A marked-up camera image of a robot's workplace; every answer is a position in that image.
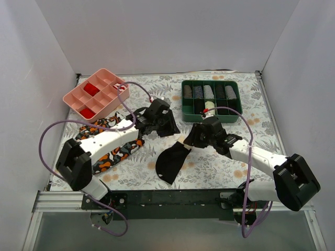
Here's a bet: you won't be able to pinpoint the pink compartment tray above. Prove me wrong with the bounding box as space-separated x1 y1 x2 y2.
63 69 130 123

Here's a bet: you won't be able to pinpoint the red white rolled garment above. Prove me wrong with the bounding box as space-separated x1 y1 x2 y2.
113 83 128 92

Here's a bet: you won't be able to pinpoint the cream rolled socks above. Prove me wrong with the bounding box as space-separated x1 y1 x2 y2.
205 101 215 115

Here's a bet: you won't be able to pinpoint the grey brown rolled socks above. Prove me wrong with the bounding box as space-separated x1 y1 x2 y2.
183 85 193 98

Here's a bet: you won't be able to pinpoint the blue striped rolled socks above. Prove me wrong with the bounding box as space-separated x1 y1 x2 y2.
193 86 204 99

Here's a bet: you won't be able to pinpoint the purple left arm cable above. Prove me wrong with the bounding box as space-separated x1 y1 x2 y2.
38 81 158 237

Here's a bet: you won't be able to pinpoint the orange camouflage patterned garment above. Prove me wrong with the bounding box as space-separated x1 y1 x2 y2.
75 112 145 175

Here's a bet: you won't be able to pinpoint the floral fern table mat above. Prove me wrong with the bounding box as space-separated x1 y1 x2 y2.
49 73 291 191

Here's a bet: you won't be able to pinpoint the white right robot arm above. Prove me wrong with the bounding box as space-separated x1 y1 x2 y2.
184 116 321 211

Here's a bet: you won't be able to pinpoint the red rolled garment front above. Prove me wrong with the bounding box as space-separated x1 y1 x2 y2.
80 108 96 120

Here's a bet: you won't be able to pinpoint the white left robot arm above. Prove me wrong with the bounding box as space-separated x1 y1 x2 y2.
55 98 180 209

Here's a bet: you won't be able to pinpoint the black rolled socks front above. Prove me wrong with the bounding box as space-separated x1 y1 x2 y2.
194 99 205 115

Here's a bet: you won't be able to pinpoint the green compartment tray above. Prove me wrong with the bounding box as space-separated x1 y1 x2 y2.
182 80 242 123

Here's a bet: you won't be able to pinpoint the white patterned rolled socks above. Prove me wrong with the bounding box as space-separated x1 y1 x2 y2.
225 85 237 99

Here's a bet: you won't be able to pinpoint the black rolled socks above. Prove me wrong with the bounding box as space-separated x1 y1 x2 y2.
215 85 226 99
194 99 205 115

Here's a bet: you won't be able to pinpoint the black rolled socks back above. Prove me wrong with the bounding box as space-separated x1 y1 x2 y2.
215 85 226 99

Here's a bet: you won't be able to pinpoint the black underwear beige waistband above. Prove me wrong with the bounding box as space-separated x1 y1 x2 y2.
155 142 191 185

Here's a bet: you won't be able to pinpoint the red rolled garment back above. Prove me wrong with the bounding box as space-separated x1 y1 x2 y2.
83 83 99 96

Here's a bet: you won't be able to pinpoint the aluminium frame rail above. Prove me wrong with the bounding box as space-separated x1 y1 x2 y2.
24 191 327 250

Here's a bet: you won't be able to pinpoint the grey white rolled socks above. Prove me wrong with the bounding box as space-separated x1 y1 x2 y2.
204 85 215 99

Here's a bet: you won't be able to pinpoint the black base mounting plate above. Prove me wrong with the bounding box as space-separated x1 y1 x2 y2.
81 189 269 225

